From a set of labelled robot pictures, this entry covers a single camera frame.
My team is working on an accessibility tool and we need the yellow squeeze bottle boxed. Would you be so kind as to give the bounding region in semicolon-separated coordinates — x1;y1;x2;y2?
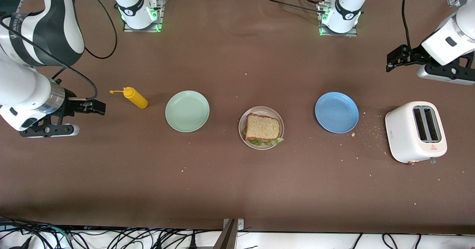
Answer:
110;87;148;109

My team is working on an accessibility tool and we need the green lettuce leaf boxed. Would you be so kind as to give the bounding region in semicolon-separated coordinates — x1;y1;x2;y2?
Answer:
242;127;284;147

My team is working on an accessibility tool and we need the brown bread slice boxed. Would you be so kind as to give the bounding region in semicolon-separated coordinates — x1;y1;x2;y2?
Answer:
245;113;281;142

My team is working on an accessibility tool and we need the blue plate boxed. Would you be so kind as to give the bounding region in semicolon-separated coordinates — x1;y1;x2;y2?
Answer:
315;92;360;134

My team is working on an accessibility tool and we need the mint green plate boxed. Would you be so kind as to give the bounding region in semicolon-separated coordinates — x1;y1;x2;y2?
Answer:
165;90;210;133

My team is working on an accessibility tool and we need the beige plate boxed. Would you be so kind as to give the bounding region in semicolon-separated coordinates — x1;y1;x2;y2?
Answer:
238;106;285;150

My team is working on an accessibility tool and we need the white toaster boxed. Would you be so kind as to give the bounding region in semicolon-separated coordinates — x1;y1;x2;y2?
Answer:
385;101;448;165

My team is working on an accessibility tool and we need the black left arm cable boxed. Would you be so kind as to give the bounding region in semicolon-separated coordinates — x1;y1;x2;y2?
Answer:
402;0;413;50

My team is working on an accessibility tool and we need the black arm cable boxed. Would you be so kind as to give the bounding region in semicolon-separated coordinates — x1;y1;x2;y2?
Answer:
402;0;413;50
0;0;118;102

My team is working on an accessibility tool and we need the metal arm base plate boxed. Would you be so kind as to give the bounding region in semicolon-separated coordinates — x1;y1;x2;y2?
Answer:
123;0;164;33
318;0;359;37

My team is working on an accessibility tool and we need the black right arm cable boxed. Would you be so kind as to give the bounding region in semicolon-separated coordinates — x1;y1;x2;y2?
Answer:
0;0;118;102

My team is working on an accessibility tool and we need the black cable tangle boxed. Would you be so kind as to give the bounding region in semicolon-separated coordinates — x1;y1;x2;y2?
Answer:
0;215;212;249

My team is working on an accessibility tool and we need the dark metal post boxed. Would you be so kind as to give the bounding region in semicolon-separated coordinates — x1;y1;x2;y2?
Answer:
213;219;236;249

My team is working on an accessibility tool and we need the silver table edge bracket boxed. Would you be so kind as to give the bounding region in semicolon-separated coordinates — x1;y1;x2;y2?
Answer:
223;219;245;232

